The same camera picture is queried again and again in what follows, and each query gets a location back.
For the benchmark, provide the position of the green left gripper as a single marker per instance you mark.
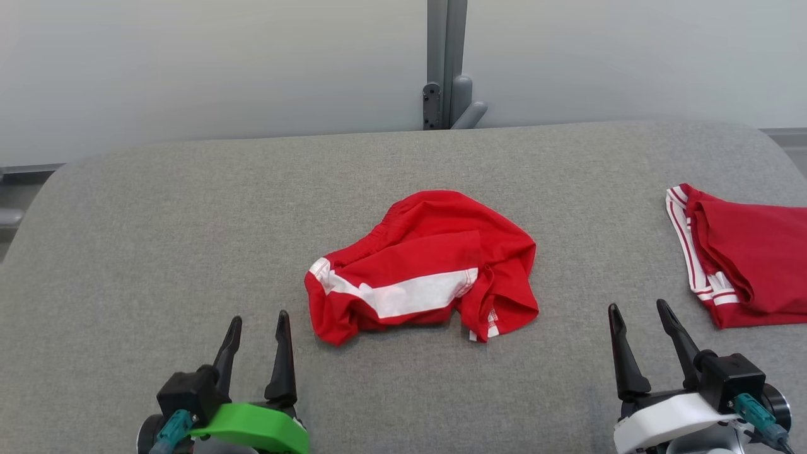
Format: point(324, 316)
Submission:
point(265, 425)

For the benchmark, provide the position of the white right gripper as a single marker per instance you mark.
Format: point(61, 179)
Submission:
point(668, 416)

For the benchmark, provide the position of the red basketball jersey number 23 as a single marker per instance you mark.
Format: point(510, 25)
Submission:
point(756, 252)

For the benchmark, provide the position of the red shorts with white stripe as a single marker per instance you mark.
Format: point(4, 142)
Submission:
point(429, 252)

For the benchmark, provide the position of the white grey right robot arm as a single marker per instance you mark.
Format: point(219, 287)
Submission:
point(706, 442)

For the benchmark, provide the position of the grey fabric sofa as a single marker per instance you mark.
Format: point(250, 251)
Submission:
point(403, 391)

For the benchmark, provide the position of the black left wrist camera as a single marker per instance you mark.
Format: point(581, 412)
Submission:
point(186, 391)

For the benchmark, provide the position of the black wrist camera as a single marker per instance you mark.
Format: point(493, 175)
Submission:
point(186, 391)
point(731, 378)

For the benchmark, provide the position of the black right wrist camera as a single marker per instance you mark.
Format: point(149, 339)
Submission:
point(731, 378)

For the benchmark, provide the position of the grey metal partition post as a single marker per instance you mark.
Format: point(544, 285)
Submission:
point(438, 50)

